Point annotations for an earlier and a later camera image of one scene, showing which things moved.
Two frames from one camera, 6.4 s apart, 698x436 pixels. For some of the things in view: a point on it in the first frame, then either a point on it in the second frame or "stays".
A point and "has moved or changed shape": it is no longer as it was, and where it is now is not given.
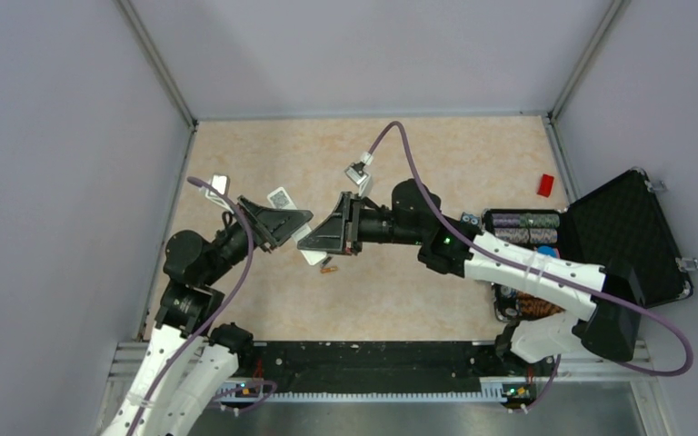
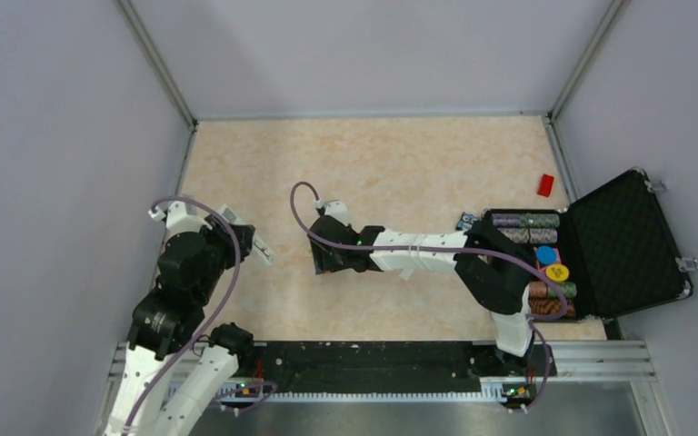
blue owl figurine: (470, 220) stays
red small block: (544, 185) stays
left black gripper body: (259, 234) to (227, 248)
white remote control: (279, 198) has moved or changed shape
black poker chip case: (623, 220) stays
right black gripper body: (352, 211) to (326, 261)
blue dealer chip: (547, 250) stays
